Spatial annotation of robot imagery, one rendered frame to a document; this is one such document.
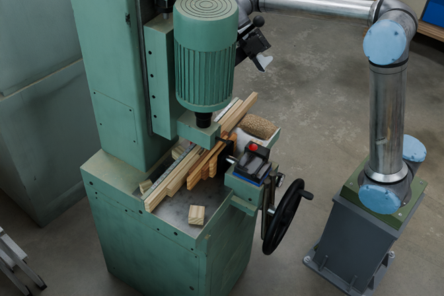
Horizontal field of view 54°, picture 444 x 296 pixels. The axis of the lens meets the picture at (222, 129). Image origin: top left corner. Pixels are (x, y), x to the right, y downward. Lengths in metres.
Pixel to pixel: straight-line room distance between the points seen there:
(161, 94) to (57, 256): 1.34
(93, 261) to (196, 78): 1.43
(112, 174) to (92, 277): 0.82
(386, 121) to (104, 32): 0.92
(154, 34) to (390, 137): 0.83
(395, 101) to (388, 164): 0.26
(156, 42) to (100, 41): 0.19
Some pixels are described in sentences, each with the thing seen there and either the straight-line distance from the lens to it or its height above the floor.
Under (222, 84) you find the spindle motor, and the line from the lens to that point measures 1.26.
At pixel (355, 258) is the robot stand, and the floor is 0.25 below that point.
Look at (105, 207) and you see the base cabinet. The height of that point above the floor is 0.63.
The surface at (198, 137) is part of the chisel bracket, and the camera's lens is 1.46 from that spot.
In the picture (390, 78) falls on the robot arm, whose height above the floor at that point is 1.29.
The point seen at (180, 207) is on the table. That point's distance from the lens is 1.44.
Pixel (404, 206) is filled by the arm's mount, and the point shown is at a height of 0.61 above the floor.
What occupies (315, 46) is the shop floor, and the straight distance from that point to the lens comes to 3.92.
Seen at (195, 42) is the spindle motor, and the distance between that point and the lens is 1.16.
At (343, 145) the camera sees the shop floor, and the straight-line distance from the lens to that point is 3.04.
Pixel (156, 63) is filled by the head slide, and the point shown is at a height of 1.31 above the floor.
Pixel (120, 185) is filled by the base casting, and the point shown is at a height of 0.80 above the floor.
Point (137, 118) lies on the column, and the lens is 1.47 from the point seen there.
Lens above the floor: 2.07
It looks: 44 degrees down
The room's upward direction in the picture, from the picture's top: 4 degrees clockwise
